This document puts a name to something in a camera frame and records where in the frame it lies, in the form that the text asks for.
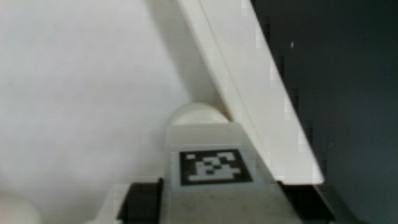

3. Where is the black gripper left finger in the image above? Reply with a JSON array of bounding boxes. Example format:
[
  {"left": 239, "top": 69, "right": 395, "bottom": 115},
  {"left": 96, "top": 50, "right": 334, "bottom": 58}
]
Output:
[{"left": 87, "top": 177, "right": 167, "bottom": 224}]

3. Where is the white table leg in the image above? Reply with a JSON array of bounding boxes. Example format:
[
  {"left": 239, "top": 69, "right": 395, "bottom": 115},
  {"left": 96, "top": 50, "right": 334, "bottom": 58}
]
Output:
[{"left": 162, "top": 103, "right": 302, "bottom": 224}]

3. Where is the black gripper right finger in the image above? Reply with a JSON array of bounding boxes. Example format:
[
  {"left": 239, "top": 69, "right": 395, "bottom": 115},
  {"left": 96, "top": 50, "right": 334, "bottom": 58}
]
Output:
[{"left": 279, "top": 182, "right": 361, "bottom": 224}]

